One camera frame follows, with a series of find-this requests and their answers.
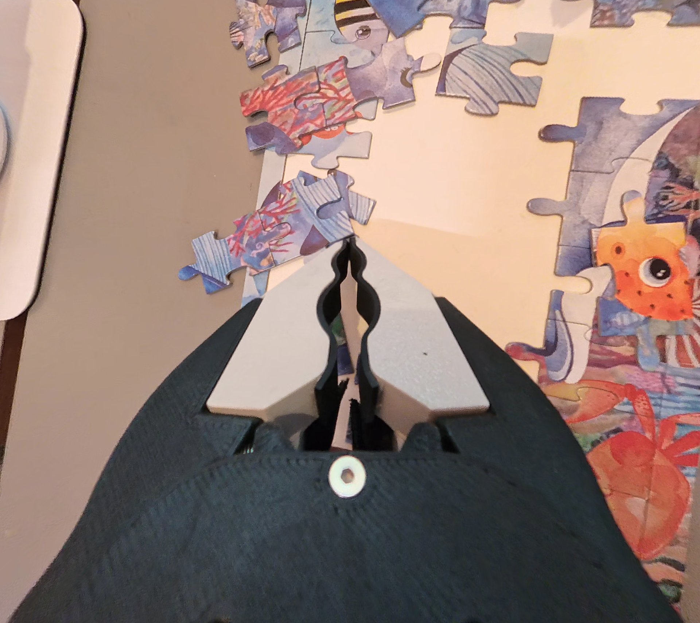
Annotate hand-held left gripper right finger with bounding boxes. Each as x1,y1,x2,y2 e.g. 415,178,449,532
350,237,491,452

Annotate pale striped whale puzzle piece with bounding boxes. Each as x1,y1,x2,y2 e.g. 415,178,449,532
436,29,554,116

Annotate purple white sail puzzle piece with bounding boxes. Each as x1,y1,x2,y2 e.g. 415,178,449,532
538,97,679,175

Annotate coral striped edge puzzle piece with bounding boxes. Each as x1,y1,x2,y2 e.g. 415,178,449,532
262,170,377,241

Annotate purple eyelash puzzle piece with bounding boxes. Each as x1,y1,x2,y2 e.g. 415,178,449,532
345,38,443,109

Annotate blue dark coral puzzle piece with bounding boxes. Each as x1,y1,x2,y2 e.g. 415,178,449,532
330,312,356,378

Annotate orange print puzzle piece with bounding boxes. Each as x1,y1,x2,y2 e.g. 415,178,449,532
595,198,700,320

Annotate red coral purple puzzle piece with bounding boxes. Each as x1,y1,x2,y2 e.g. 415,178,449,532
240,65,323,153

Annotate lavender white whale puzzle piece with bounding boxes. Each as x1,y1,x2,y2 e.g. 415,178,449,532
528,158,657,263

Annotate red green coral puzzle piece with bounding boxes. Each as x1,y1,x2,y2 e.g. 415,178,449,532
295,57,364,120

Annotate dark blue whale eye piece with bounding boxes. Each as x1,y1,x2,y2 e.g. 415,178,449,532
301,226,351,254

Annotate lavender pink spiky puzzle piece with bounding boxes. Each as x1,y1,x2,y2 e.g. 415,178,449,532
230,0,307,70

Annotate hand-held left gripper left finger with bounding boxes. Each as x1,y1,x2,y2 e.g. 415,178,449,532
207,240,351,451

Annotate blue red coral puzzle piece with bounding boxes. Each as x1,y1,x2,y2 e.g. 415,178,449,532
232,196,307,274

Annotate sea print puzzle board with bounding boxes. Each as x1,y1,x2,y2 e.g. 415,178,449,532
241,0,700,607

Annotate white rounded board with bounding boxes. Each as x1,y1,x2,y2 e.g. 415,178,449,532
0,0,86,322

